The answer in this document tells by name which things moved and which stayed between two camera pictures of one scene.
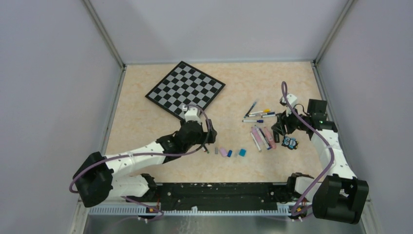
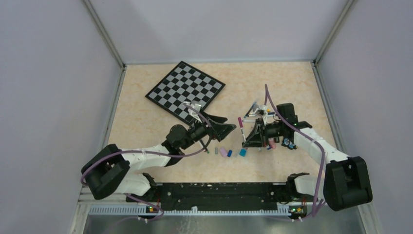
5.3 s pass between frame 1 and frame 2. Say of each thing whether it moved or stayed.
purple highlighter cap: stayed
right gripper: moved
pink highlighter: stayed
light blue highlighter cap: stayed
